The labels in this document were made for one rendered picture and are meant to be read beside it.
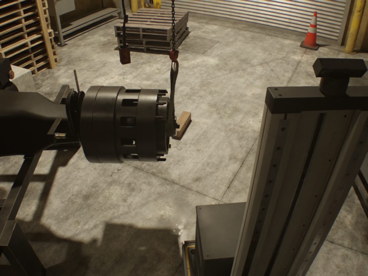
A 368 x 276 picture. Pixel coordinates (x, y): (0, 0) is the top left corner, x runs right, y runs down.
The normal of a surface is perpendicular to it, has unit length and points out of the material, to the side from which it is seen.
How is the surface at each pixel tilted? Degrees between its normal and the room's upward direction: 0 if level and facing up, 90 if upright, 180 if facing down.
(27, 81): 90
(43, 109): 27
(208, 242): 0
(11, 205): 0
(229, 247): 0
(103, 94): 8
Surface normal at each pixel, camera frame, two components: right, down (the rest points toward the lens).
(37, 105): 0.46, -0.69
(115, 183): 0.00, -0.79
